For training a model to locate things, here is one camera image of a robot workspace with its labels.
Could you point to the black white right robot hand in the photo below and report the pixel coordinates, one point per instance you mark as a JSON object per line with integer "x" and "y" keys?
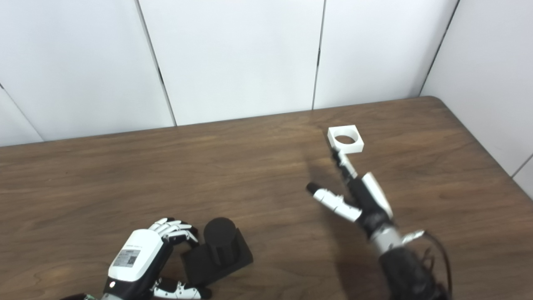
{"x": 368, "y": 202}

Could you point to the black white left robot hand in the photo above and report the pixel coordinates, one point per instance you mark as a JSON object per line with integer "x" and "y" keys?
{"x": 135, "y": 254}

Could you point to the white square piece with hole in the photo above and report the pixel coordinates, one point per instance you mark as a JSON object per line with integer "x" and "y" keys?
{"x": 349, "y": 146}

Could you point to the black peg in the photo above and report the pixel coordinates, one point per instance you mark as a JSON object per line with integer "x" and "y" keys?
{"x": 218, "y": 250}

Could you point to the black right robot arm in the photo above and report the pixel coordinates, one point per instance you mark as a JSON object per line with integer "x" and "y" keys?
{"x": 404, "y": 266}

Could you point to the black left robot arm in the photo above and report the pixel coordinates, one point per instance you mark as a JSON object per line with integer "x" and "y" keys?
{"x": 79, "y": 297}

